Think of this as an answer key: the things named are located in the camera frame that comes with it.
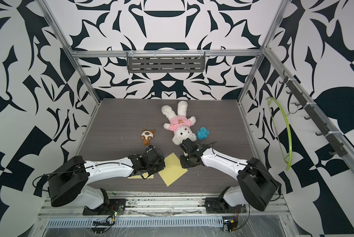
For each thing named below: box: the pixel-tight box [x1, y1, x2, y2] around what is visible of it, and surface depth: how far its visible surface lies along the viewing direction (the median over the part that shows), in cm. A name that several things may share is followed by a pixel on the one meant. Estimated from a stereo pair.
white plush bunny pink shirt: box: [161, 100, 197, 146], surface depth 100 cm
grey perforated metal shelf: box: [126, 50, 206, 74], surface depth 96 cm
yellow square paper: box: [158, 152, 189, 188], surface depth 86 cm
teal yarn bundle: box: [196, 126, 210, 141], surface depth 101 cm
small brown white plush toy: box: [140, 129, 155, 146], surface depth 98 cm
